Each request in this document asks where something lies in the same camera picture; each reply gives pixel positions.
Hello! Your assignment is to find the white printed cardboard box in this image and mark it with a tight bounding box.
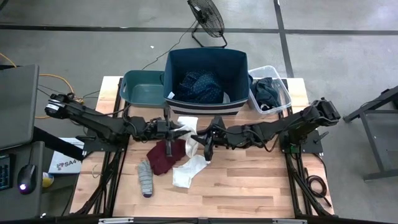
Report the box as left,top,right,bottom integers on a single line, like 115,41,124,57
48,137,84,175

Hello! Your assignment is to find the coiled dark cable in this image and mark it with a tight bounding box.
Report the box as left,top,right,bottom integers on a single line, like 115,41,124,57
303,166,333,208

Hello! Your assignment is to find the black desk beam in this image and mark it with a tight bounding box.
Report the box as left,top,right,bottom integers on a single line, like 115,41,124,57
32,126,86,162

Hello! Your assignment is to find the maroon cloth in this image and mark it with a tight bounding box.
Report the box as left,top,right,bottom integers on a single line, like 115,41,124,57
146,139,187,176

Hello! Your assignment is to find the gray monitor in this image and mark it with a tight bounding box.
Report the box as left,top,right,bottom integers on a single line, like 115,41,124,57
0,63,40,150

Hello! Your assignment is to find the black floor fan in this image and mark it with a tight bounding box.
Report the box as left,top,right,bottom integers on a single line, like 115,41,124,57
187,0,228,49

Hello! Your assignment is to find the black underwear with white lettering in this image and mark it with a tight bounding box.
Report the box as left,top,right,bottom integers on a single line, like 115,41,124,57
259,99,281,112

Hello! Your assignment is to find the black fan cable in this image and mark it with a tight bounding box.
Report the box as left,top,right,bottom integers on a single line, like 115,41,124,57
141,20,198,70

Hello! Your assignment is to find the gray striped sock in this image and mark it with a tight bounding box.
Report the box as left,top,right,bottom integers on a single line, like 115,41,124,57
137,159,154,198

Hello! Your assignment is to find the black keyboard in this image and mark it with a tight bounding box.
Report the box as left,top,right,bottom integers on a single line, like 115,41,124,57
0,152,15,191

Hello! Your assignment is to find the clear plastic bin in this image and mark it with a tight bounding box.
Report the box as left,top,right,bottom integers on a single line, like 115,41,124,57
248,65,293,115

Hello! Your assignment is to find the black desk frame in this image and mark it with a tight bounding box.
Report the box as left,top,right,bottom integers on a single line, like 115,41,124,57
341,85,398,183

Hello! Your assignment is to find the gray desk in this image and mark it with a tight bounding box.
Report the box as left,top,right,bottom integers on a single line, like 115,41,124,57
0,141,46,222

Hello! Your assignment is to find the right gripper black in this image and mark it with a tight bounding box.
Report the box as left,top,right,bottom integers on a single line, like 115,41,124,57
190,116,248,162

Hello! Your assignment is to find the black aluminium table frame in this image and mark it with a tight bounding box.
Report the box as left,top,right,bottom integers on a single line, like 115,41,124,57
70,77,335,224

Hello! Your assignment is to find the teal plastic bin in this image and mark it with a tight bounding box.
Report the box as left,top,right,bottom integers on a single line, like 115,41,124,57
119,70,167,109

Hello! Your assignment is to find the silver metal bracket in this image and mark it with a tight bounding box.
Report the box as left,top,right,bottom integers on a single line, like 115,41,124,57
272,218,308,224
98,217,134,224

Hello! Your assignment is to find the black computer mouse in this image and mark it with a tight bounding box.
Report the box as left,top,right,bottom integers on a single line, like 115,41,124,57
17,164,37,195

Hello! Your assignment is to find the small yellow round object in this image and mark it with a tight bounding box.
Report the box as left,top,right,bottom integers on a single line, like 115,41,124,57
42,172,55,189

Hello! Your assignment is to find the navy dotted cloth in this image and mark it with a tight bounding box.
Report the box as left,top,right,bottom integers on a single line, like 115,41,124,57
177,70,225,105

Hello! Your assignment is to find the yellow extension cable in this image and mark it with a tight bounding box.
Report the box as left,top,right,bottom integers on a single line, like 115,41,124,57
0,52,85,120

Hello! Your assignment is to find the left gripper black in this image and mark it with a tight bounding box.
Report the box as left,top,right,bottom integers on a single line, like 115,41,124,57
146,105,191,157

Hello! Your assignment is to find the navy white striped fabric basket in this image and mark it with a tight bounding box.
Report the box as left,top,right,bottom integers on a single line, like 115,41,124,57
162,47,253,116

